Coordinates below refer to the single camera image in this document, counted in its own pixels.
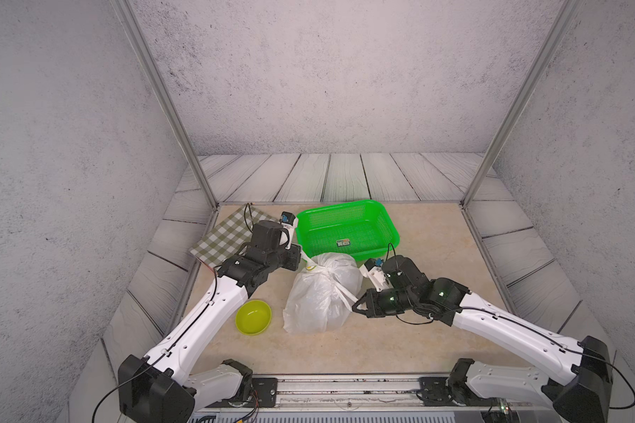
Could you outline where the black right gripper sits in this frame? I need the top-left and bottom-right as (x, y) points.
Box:
(348, 289), (417, 319)

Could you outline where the white lemon print plastic bag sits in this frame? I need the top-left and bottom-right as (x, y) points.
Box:
(282, 253), (363, 335)

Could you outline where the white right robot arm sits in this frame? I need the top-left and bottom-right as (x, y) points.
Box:
(352, 256), (621, 422)

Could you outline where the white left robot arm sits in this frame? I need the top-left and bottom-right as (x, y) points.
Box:
(113, 213), (302, 422)

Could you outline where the green white checkered cloth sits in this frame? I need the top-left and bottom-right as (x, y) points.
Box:
(190, 206), (277, 268)

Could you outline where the green plastic basket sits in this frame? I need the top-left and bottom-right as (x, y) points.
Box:
(296, 200), (400, 261)

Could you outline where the lime green bowl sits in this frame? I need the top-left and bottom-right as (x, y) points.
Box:
(235, 300), (273, 336)

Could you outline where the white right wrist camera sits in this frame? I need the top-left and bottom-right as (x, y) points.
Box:
(359, 258), (392, 292)

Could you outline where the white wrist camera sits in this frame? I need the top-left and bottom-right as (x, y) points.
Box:
(359, 258), (392, 292)
(280, 211), (298, 250)

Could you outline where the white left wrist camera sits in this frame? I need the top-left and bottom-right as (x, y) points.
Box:
(280, 211), (298, 250)

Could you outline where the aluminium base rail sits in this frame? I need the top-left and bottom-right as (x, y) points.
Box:
(189, 372), (578, 423)

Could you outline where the left aluminium frame post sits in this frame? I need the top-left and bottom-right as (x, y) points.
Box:
(111, 0), (219, 209)

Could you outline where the aluminium frame post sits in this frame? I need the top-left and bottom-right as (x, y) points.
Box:
(460, 0), (582, 211)
(111, 0), (219, 209)

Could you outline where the right aluminium frame post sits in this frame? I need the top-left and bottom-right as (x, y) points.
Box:
(460, 0), (582, 211)

